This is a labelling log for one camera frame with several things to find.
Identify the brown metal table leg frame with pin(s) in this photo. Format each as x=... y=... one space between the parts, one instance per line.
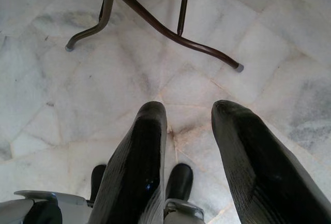
x=144 y=18

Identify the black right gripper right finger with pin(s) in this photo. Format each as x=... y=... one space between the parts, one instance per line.
x=256 y=172

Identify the black robot right foot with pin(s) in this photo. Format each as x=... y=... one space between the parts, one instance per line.
x=179 y=182

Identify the silver grey robot leg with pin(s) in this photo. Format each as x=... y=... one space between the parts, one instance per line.
x=178 y=212
x=33 y=207

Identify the thin dark metal table brace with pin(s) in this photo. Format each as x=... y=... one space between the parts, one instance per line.
x=183 y=2

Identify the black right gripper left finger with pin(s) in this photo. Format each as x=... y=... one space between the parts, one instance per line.
x=141 y=162

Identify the black robot foot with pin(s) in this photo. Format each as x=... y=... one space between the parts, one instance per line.
x=96 y=182
x=179 y=182

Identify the silver grey robot right leg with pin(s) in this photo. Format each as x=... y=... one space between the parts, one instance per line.
x=178 y=212

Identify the silver grey robot left leg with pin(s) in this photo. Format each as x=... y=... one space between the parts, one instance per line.
x=33 y=207

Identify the black robot left foot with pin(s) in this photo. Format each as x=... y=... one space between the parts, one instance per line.
x=96 y=182

